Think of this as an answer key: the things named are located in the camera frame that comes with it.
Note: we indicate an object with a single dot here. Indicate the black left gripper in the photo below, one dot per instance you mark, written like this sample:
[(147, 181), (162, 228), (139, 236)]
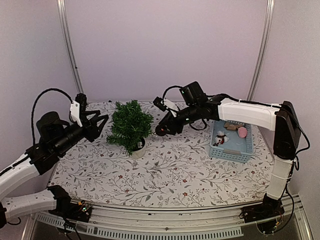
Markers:
[(92, 132)]

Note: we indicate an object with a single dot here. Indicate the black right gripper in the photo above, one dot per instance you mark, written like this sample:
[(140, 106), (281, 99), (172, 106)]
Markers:
[(170, 121)]

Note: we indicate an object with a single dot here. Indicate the dark red bauble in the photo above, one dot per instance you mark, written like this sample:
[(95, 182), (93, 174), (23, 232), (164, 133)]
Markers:
[(160, 131)]

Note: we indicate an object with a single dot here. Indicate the small green christmas tree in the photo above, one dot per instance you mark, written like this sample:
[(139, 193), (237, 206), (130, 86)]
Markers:
[(130, 125)]

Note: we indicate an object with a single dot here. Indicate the white ribbed plant pot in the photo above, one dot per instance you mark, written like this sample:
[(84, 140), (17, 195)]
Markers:
[(140, 149)]

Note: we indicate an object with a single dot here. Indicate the pink pompom ornament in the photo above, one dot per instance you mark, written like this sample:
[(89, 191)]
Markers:
[(242, 132)]

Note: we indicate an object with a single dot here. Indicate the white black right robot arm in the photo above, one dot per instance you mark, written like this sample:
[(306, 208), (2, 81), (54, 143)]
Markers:
[(281, 119)]

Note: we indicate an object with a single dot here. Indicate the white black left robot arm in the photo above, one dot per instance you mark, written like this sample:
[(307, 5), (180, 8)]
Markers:
[(36, 161)]

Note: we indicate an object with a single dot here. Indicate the white cotton boll ornament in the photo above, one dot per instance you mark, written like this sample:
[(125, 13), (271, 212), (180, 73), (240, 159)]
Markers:
[(220, 138)]

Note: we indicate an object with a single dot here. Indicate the beige ribbon bow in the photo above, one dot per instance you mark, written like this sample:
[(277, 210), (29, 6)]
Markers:
[(231, 126)]

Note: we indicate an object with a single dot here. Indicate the light blue perforated basket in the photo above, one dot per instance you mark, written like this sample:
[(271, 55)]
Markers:
[(236, 149)]

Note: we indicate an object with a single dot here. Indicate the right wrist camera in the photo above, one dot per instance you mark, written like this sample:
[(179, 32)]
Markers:
[(166, 105)]

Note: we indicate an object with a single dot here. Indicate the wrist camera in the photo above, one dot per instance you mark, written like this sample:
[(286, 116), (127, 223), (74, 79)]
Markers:
[(166, 105), (77, 107)]

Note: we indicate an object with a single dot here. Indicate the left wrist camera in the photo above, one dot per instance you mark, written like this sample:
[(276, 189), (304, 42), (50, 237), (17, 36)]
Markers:
[(77, 107)]

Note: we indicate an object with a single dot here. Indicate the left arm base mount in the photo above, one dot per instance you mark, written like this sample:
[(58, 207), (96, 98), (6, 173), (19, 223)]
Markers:
[(66, 209)]

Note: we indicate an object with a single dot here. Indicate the aluminium front rail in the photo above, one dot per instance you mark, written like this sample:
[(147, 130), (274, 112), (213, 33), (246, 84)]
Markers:
[(141, 223)]

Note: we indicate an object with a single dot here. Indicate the aluminium corner post left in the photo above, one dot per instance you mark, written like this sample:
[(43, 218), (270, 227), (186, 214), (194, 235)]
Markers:
[(62, 12)]

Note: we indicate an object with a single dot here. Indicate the aluminium corner post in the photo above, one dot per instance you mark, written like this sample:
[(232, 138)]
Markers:
[(267, 24), (62, 12)]

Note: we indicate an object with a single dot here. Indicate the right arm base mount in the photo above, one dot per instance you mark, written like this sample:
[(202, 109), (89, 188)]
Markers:
[(269, 208)]

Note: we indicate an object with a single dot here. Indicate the aluminium corner post right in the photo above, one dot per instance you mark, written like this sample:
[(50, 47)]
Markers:
[(267, 24)]

